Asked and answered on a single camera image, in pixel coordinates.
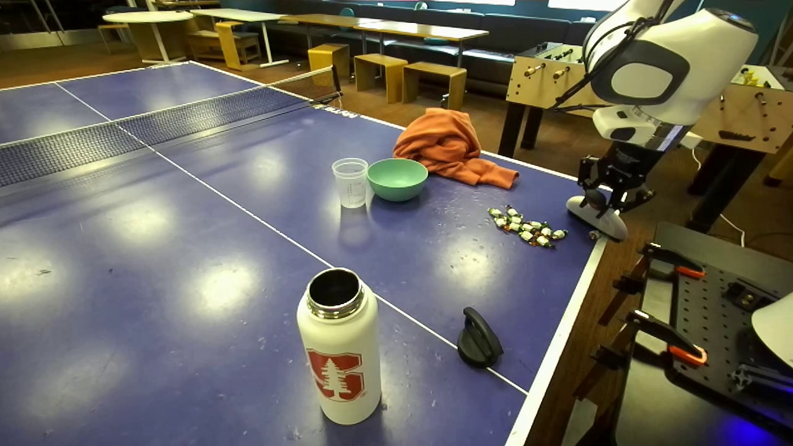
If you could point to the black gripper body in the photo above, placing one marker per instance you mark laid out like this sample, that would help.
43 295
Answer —
615 182

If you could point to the white and black brush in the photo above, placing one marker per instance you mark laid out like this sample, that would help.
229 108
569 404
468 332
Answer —
605 222

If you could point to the pile of candies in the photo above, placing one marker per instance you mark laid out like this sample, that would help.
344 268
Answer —
526 228

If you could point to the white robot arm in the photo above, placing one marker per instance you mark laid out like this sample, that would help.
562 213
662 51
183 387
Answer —
655 75

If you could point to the black perforated cart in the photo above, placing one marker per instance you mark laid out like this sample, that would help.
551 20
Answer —
743 396

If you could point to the foosball table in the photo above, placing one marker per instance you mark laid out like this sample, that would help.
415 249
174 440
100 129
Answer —
744 125

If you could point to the orange cloth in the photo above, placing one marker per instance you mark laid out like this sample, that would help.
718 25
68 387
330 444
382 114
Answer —
447 144

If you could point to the wooden bench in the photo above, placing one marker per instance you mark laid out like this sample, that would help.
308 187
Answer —
447 78

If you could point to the small black clip object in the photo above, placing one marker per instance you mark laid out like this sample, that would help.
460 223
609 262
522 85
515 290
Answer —
476 344

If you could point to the long wooden table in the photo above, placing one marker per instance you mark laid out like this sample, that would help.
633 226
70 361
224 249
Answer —
390 29

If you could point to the teal bowl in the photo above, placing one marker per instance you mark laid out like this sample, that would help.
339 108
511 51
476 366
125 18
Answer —
397 179

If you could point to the clear plastic cup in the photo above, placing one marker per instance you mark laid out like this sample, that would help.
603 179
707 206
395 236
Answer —
350 176

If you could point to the white water bottle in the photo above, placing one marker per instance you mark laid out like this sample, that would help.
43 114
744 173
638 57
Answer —
339 322

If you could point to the yellow wooden stool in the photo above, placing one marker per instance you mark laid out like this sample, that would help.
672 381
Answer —
330 56

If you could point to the round white table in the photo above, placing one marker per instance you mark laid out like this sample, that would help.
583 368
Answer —
153 20

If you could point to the table tennis net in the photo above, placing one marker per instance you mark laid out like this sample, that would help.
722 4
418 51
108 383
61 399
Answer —
56 127

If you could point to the orange handled clamp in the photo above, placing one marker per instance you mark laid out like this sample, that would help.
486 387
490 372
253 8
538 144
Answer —
671 263
677 346

